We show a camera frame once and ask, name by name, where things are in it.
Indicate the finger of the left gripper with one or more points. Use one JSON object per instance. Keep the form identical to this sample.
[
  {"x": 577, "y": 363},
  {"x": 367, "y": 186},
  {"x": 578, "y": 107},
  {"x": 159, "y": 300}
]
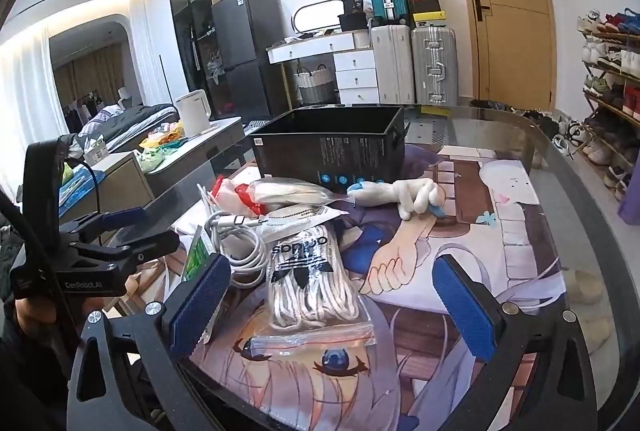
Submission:
[
  {"x": 122, "y": 261},
  {"x": 97, "y": 223}
]

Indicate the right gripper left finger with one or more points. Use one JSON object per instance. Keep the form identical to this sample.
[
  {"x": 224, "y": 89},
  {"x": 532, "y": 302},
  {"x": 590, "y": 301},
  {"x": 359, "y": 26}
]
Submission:
[{"x": 128, "y": 368}]

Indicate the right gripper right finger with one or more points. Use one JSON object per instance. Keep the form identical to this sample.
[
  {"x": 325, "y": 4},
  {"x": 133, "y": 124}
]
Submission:
[{"x": 559, "y": 394}]

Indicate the green snack bag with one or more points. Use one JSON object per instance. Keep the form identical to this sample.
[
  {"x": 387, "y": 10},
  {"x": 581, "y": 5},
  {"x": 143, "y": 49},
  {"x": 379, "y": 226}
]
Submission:
[{"x": 201, "y": 247}]

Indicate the white rope bag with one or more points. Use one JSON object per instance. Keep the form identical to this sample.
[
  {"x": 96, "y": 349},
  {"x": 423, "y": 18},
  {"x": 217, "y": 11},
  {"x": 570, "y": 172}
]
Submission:
[{"x": 286, "y": 191}]

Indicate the adidas laces bag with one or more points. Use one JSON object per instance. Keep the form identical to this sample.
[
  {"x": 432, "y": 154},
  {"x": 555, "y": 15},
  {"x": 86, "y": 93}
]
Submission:
[{"x": 311, "y": 300}]

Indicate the white plush toy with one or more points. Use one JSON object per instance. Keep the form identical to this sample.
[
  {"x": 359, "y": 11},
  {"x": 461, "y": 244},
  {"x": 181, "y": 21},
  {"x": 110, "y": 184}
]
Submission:
[{"x": 414, "y": 196}]

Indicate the red balloon glue bag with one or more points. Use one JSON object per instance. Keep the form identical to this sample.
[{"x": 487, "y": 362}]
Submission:
[{"x": 235, "y": 199}]

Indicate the white printed pouch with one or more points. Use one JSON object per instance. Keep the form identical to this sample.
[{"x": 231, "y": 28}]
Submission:
[{"x": 291, "y": 220}]

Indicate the person left hand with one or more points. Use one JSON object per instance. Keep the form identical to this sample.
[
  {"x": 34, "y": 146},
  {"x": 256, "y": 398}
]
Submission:
[{"x": 36, "y": 318}]

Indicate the grey side cabinet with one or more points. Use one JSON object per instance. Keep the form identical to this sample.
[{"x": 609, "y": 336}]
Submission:
[{"x": 131, "y": 179}]

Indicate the anime printed table mat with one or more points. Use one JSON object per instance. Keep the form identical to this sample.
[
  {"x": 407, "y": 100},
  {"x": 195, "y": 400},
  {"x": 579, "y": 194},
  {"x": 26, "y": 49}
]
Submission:
[{"x": 417, "y": 363}]

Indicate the white electric kettle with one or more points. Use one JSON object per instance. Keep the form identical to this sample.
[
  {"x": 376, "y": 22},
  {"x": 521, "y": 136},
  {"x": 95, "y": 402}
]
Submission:
[{"x": 194, "y": 111}]

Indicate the black refrigerator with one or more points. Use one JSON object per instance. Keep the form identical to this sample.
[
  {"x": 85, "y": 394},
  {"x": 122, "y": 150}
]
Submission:
[{"x": 245, "y": 30}]

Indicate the purple bag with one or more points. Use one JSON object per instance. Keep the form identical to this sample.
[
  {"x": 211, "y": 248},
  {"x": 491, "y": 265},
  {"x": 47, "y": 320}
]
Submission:
[{"x": 629, "y": 192}]

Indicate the black cardboard box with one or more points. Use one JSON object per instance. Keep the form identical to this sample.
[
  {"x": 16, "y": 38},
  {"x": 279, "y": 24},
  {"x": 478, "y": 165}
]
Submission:
[{"x": 334, "y": 146}]

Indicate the woven laundry basket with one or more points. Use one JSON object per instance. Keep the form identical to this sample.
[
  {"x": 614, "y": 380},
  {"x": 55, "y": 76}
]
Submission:
[{"x": 316, "y": 86}]

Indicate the white drawer desk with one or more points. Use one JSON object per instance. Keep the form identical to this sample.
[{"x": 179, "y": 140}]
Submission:
[{"x": 353, "y": 62}]

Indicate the black bag on desk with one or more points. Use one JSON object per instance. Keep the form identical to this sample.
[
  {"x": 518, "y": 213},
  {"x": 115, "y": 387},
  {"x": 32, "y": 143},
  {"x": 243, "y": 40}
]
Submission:
[{"x": 353, "y": 17}]

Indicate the white suitcase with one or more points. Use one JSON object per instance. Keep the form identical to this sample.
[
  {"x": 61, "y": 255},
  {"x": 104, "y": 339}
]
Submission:
[{"x": 393, "y": 63}]

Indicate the silver suitcase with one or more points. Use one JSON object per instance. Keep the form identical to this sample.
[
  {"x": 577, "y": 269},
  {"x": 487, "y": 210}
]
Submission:
[{"x": 435, "y": 65}]

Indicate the shoe rack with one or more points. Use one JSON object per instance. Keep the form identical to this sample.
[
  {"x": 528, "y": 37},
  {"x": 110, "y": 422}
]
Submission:
[{"x": 610, "y": 55}]

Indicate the wooden door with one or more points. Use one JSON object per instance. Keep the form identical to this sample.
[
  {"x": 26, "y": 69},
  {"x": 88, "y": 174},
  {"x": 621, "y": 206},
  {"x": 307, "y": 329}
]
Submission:
[{"x": 513, "y": 45}]

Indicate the oval mirror frame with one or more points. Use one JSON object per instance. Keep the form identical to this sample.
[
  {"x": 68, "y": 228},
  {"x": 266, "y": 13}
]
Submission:
[{"x": 317, "y": 16}]

